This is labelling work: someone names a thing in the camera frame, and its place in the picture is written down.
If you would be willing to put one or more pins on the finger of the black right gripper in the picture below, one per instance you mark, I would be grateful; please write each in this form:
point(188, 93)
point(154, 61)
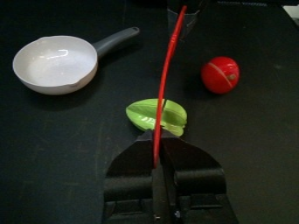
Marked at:
point(172, 16)
point(196, 16)

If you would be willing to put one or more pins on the green toy starfruit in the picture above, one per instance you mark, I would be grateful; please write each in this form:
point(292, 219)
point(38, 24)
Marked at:
point(175, 116)

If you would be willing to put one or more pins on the red toy tomato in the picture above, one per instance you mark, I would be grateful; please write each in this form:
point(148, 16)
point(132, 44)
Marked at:
point(219, 75)

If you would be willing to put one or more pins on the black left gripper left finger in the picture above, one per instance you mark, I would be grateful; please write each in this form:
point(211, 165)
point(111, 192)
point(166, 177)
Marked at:
point(130, 172)

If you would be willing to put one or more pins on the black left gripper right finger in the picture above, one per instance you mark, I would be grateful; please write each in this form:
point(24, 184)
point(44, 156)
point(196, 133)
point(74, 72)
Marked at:
point(194, 172)

